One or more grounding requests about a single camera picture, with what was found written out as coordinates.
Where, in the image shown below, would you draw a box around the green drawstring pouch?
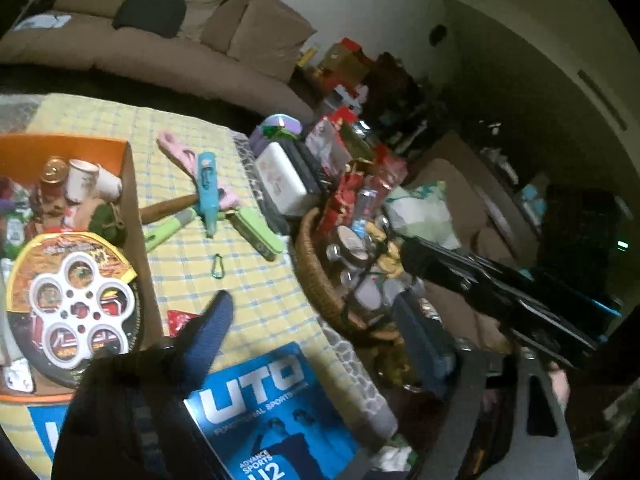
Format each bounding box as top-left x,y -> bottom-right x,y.
90,200 -> 128,246

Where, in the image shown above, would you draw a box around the white paper cup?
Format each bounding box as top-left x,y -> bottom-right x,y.
67,158 -> 101,203
95,167 -> 123,200

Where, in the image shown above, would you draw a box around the light green cloth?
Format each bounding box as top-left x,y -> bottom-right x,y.
385,180 -> 463,251

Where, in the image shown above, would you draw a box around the purple plastic container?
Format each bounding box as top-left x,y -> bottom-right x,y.
248,114 -> 303,158

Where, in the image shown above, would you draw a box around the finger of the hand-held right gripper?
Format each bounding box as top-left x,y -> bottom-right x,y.
401,238 -> 507,312

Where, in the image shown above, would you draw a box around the yellow checked tablecloth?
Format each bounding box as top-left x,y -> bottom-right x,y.
0,92 -> 351,480

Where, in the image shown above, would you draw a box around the orange cardboard box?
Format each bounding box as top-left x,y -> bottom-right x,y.
0,132 -> 163,403

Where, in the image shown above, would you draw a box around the pink clamp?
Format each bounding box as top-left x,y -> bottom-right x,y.
157,131 -> 241,211

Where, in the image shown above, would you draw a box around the white plastic ring holder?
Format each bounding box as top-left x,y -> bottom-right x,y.
29,252 -> 135,361

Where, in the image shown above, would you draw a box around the wooden tool handle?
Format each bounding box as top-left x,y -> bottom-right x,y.
137,192 -> 201,223

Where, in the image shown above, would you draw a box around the blue clamp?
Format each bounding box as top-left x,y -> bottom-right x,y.
196,151 -> 221,238

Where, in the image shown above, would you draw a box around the dark throw cushion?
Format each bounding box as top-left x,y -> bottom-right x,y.
112,0 -> 188,38

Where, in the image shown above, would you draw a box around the gold lidded jar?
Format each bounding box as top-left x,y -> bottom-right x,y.
39,156 -> 68,201

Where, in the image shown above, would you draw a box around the white plastic clip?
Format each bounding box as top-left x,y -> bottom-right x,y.
2,360 -> 36,393

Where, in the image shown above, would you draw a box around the white floral storage box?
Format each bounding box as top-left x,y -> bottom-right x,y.
255,141 -> 308,216

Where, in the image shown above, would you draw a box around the brown fabric sofa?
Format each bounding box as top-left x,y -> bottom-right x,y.
0,0 -> 318,121

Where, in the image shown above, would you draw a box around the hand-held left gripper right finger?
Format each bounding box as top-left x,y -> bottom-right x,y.
392,287 -> 576,480

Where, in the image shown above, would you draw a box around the small red packet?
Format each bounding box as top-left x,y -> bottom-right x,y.
166,310 -> 201,337

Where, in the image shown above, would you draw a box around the blue printed box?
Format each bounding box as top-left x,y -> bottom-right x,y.
184,342 -> 362,480
27,405 -> 68,461

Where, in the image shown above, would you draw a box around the brown wicker basket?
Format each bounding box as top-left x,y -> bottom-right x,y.
295,207 -> 406,341

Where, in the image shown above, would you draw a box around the light green case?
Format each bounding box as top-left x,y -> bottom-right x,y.
226,208 -> 285,262

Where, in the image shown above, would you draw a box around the red snack bag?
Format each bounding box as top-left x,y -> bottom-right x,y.
305,107 -> 358,161

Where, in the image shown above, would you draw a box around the red gift boxes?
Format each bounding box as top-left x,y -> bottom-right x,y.
320,37 -> 371,91

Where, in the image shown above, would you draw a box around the green handled tool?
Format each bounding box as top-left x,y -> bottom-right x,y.
144,208 -> 198,253

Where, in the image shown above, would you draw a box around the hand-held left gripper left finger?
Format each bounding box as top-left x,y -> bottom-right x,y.
51,290 -> 235,480

